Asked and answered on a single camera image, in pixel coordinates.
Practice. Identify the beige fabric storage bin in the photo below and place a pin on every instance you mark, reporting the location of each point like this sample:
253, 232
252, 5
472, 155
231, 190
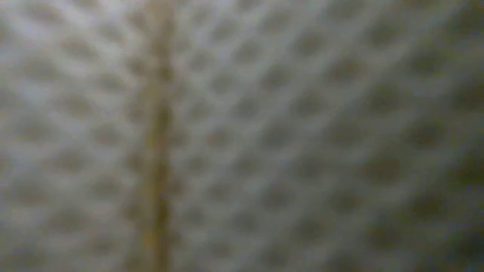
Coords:
242, 136

